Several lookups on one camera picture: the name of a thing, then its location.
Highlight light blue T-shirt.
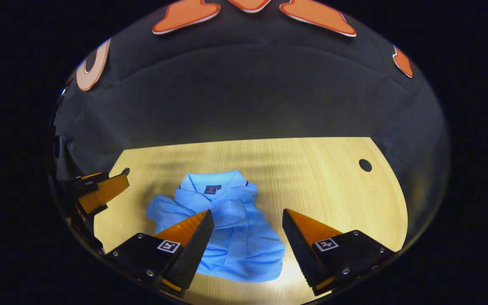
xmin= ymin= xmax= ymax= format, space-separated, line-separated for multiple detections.
xmin=146 ymin=170 xmax=286 ymax=283

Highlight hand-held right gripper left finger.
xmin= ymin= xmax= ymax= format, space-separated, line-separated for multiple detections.
xmin=104 ymin=209 xmax=215 ymax=299

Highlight black backdrop cloth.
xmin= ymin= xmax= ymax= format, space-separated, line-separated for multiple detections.
xmin=49 ymin=0 xmax=451 ymax=240

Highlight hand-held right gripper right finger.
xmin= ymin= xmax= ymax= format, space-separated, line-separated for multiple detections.
xmin=282 ymin=208 xmax=397 ymax=297

